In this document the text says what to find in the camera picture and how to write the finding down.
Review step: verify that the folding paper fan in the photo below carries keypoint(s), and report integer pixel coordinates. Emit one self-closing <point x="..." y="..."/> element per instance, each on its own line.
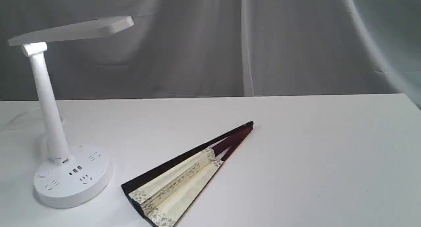
<point x="163" y="195"/>

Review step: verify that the white desk lamp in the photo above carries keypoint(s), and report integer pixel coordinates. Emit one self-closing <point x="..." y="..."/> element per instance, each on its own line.
<point x="72" y="175"/>

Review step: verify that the grey backdrop curtain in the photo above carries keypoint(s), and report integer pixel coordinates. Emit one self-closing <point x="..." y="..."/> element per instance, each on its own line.
<point x="219" y="48"/>

